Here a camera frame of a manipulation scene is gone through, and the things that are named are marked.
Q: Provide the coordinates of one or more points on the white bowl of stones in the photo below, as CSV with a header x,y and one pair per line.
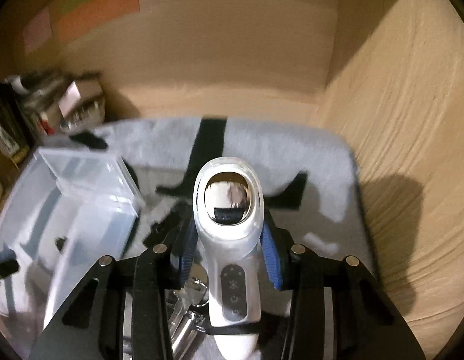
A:
x,y
90,115

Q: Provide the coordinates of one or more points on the pink sticky note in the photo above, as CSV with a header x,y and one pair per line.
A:
x,y
37,31

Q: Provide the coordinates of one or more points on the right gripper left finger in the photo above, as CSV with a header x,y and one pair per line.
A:
x,y
90,322

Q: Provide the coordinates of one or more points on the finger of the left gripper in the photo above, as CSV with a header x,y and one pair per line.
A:
x,y
8,263

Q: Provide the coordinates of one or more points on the stack of books papers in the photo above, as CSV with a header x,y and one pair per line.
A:
x,y
39,95

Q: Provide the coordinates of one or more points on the grey black patterned mat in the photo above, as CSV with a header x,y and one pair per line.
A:
x,y
308,175

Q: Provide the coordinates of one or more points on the black car key bunch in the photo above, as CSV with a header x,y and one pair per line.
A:
x,y
189,282

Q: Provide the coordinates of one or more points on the pink white small box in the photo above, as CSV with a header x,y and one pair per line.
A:
x,y
78,93

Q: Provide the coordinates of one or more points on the dark wine bottle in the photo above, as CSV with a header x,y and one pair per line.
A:
x,y
16,140

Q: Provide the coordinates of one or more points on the orange sticky note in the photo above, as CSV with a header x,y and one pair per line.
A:
x,y
91,15

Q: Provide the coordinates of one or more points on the clear plastic storage bin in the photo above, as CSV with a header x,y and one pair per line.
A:
x,y
67,210

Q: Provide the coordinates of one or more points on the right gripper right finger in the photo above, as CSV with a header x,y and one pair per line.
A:
x,y
338,308

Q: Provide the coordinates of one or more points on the white handheld massager device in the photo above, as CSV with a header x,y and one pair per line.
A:
x,y
228,209

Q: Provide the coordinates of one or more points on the silver metal cylinder tool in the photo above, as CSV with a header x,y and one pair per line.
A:
x,y
182,328

